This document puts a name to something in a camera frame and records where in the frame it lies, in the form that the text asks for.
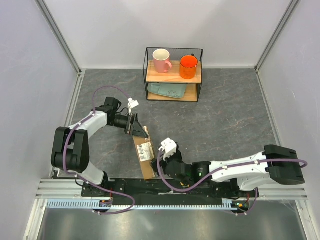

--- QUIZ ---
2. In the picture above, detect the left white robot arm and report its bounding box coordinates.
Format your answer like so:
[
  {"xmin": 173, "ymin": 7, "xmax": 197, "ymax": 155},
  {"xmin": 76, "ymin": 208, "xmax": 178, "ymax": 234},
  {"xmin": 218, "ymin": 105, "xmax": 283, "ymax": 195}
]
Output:
[{"xmin": 51, "ymin": 97, "xmax": 149, "ymax": 197}]

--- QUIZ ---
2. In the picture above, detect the black wire wooden shelf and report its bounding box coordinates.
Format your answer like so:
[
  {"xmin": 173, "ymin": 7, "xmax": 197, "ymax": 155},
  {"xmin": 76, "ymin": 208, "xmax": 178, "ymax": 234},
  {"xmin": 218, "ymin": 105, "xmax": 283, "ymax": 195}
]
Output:
[{"xmin": 143, "ymin": 47, "xmax": 203, "ymax": 102}]

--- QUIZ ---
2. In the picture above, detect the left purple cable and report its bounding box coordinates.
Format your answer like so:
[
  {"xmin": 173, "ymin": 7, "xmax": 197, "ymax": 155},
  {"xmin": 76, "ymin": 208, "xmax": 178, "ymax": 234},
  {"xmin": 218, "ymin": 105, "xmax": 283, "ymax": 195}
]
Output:
[{"xmin": 62, "ymin": 85, "xmax": 137, "ymax": 216}]

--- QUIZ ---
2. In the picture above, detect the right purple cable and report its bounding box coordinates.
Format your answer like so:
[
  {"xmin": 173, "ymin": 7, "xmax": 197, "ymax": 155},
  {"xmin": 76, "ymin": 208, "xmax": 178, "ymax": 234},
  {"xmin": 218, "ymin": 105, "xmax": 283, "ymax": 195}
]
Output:
[{"xmin": 157, "ymin": 148, "xmax": 308, "ymax": 193}]

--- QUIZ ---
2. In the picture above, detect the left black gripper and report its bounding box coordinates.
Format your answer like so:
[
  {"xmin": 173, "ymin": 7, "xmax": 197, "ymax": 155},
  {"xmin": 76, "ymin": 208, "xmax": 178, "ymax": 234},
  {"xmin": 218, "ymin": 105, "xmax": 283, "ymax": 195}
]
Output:
[{"xmin": 108, "ymin": 113, "xmax": 148, "ymax": 139}]

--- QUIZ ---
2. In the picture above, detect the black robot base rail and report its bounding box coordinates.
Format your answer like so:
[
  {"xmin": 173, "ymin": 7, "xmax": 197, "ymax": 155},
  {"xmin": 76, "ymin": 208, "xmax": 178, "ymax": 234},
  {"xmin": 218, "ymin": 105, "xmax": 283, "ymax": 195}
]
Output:
[{"xmin": 81, "ymin": 178, "xmax": 260, "ymax": 206}]

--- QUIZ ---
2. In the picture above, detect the slotted cable duct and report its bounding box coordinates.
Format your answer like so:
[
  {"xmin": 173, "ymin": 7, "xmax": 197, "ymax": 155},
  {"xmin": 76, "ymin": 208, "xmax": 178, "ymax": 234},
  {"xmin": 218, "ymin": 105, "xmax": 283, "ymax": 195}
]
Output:
[{"xmin": 46, "ymin": 199, "xmax": 238, "ymax": 211}]

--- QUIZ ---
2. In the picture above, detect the teal rectangular plate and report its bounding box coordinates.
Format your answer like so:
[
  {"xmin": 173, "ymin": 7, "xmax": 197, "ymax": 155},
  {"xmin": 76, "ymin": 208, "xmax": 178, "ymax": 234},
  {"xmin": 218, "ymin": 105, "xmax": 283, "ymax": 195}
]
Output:
[{"xmin": 147, "ymin": 83, "xmax": 187, "ymax": 99}]

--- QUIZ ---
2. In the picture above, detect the brown cardboard express box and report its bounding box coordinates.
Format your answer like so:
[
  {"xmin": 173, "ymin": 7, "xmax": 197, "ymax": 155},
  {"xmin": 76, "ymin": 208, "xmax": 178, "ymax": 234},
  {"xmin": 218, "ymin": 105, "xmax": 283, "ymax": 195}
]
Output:
[{"xmin": 133, "ymin": 126, "xmax": 156, "ymax": 180}]

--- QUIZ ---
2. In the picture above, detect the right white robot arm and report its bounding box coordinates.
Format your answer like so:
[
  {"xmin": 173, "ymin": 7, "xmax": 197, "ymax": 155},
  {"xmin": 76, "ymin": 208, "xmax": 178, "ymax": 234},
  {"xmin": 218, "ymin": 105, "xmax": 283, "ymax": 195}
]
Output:
[{"xmin": 151, "ymin": 143, "xmax": 307, "ymax": 197}]

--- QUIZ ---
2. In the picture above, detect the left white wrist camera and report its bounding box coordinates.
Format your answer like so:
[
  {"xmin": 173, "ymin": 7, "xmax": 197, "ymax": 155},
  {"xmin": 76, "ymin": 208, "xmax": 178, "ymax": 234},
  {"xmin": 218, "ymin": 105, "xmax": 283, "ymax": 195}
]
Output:
[{"xmin": 127, "ymin": 97, "xmax": 139, "ymax": 115}]

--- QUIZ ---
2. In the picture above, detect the purple cable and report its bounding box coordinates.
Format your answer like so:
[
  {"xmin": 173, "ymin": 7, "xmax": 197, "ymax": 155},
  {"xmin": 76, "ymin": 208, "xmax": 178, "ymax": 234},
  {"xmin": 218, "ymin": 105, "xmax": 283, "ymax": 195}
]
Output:
[
  {"xmin": 157, "ymin": 148, "xmax": 308, "ymax": 193},
  {"xmin": 62, "ymin": 85, "xmax": 137, "ymax": 216}
]

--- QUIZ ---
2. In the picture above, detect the pink ceramic mug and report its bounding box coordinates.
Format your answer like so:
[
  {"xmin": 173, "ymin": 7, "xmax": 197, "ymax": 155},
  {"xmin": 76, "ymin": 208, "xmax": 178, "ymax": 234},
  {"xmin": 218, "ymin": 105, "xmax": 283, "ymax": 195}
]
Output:
[{"xmin": 152, "ymin": 48, "xmax": 172, "ymax": 74}]

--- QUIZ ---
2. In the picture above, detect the orange glass cup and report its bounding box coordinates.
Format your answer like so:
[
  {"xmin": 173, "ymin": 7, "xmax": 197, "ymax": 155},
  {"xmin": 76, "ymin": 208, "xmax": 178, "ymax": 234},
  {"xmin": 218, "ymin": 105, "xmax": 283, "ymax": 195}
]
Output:
[{"xmin": 179, "ymin": 54, "xmax": 198, "ymax": 80}]

